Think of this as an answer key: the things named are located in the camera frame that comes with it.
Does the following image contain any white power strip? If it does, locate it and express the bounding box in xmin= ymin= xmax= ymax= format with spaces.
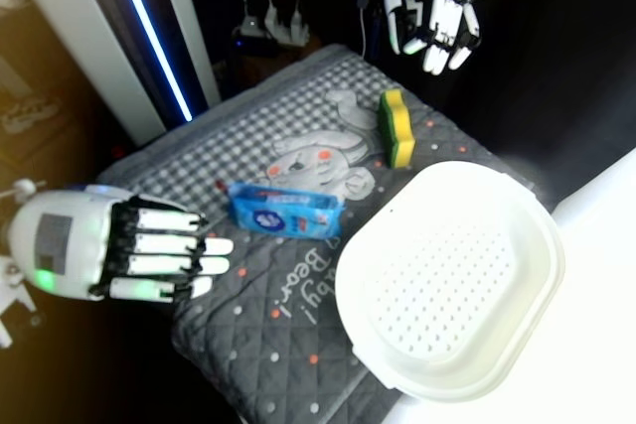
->
xmin=232 ymin=0 xmax=312 ymax=47

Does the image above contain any white perforated basket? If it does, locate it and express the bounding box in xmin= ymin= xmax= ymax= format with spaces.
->
xmin=333 ymin=160 xmax=566 ymax=403

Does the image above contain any white post with panel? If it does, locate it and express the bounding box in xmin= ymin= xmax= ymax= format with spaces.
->
xmin=0 ymin=0 xmax=223 ymax=147

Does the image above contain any yellow and green sponge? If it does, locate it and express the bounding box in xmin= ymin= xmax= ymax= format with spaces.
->
xmin=378 ymin=89 xmax=416 ymax=170

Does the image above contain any blue tissue packet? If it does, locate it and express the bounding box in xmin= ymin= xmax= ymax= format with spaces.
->
xmin=227 ymin=181 xmax=346 ymax=240

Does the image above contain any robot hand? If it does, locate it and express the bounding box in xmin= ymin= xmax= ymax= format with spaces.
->
xmin=8 ymin=184 xmax=235 ymax=304
xmin=383 ymin=0 xmax=482 ymax=76

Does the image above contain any blue light strip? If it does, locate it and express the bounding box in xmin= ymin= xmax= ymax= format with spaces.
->
xmin=111 ymin=0 xmax=194 ymax=123

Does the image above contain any grey quilt with bear print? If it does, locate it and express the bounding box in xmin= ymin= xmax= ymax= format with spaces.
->
xmin=96 ymin=44 xmax=538 ymax=424

